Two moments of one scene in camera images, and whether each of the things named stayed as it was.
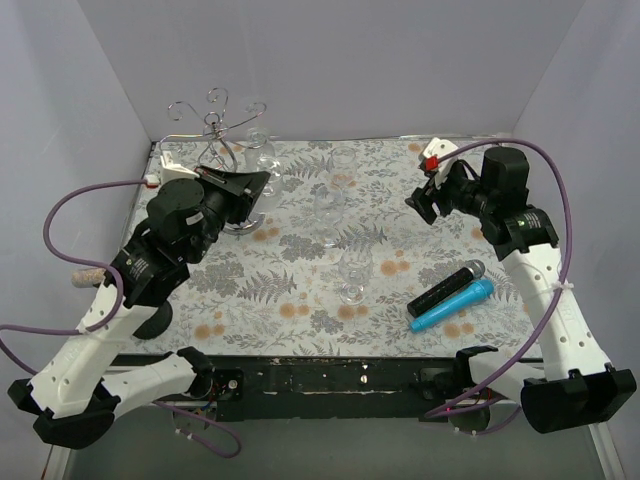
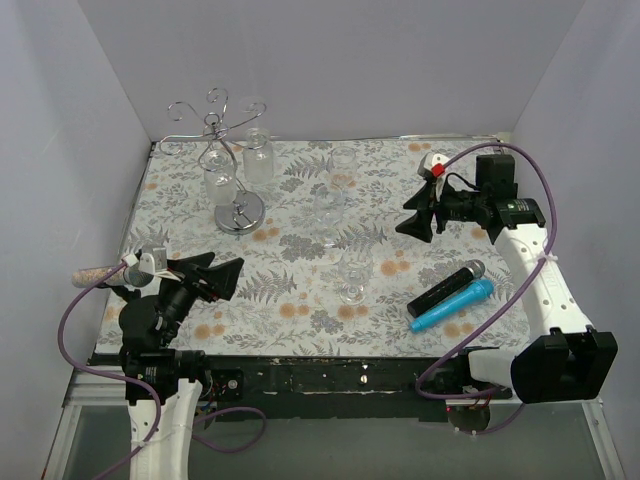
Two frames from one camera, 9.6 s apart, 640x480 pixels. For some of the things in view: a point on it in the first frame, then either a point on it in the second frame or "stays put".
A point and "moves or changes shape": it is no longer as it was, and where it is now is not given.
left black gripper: [232, 195] to [198, 282]
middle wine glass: [329, 205] stays put
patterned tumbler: [257, 145] stays put
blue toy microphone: [482, 291] stays put
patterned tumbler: [273, 165] moves or changes shape
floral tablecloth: [336, 262] stays put
